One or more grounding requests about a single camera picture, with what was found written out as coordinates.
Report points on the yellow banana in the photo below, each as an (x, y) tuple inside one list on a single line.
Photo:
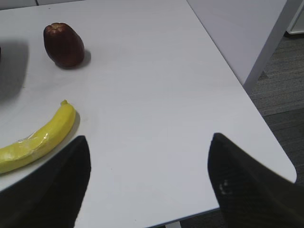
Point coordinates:
[(39, 143)]

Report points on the white table leg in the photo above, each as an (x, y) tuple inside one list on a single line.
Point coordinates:
[(283, 20)]

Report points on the dark red wax apple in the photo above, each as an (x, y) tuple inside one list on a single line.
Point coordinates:
[(63, 45)]

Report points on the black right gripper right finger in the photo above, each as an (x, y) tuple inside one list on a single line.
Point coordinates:
[(249, 194)]

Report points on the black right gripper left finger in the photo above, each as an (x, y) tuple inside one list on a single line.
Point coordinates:
[(52, 195)]

